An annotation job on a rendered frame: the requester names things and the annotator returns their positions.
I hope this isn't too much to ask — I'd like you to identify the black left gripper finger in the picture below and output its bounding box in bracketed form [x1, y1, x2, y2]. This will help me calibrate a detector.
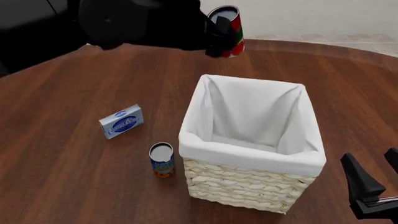
[216, 15, 233, 34]

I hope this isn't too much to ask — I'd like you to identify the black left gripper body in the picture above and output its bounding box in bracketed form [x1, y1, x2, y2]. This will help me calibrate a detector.
[203, 17, 236, 58]

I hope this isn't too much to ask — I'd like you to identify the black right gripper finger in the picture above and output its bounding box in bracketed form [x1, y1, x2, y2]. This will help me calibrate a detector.
[340, 152, 387, 200]
[383, 147, 398, 175]

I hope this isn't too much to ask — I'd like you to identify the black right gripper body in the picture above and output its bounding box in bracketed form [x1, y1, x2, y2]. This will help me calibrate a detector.
[348, 195, 398, 222]

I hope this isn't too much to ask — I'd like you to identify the red tomato sauce tin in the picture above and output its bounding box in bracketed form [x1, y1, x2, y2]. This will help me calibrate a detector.
[206, 6, 246, 58]

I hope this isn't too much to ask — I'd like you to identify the white cloth basket liner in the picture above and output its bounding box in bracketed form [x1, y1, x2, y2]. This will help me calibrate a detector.
[178, 73, 327, 176]

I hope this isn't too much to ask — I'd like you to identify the woven cream wicker basket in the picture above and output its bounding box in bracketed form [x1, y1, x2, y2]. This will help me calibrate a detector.
[178, 73, 327, 215]

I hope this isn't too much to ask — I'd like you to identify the blue cream cheese box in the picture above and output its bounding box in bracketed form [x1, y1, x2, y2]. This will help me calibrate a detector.
[98, 103, 145, 140]

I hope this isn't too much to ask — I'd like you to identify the blue and orange soup tin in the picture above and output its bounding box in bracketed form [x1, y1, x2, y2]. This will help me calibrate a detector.
[149, 142, 175, 179]

